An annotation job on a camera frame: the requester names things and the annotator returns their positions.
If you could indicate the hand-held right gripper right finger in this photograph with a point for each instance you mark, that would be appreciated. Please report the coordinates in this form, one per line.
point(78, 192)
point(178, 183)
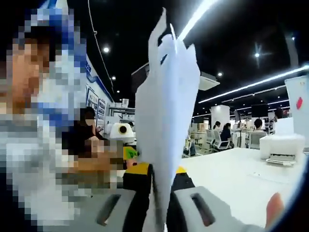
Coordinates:
point(183, 205)

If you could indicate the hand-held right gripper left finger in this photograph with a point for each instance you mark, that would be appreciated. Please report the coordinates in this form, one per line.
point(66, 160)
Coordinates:
point(137, 193)

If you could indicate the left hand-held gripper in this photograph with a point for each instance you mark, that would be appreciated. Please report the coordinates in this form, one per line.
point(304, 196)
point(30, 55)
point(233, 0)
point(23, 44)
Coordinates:
point(122, 131)

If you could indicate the stack of white printing papers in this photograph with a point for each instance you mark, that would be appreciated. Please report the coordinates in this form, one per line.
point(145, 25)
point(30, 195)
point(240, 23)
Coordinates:
point(166, 108)

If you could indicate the person's right hand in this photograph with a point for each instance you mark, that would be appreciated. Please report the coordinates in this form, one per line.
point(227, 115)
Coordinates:
point(275, 210)

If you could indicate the white office chair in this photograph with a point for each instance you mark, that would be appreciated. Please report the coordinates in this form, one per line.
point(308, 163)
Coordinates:
point(217, 142)
point(257, 140)

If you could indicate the white ceiling air conditioner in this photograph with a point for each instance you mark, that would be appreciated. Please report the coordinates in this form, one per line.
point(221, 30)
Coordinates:
point(208, 82)

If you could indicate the white printer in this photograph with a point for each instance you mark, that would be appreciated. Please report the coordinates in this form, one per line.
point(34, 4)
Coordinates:
point(277, 145)

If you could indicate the wide ceiling light strip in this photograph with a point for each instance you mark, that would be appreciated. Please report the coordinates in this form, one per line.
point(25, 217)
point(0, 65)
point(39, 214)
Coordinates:
point(198, 18)

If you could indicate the red whiteboard eraser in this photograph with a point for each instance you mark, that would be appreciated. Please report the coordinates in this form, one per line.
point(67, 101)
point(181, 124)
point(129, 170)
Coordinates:
point(300, 103)

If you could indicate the whiteboard on stand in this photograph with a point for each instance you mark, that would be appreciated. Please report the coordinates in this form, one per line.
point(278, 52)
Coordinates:
point(293, 91)

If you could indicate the curved ceiling light strip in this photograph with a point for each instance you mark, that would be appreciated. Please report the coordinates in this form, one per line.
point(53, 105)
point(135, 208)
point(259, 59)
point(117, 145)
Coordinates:
point(299, 69)

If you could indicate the blue framed wall poster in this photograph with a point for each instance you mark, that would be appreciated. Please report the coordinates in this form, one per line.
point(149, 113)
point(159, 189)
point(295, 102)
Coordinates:
point(93, 96)
point(102, 108)

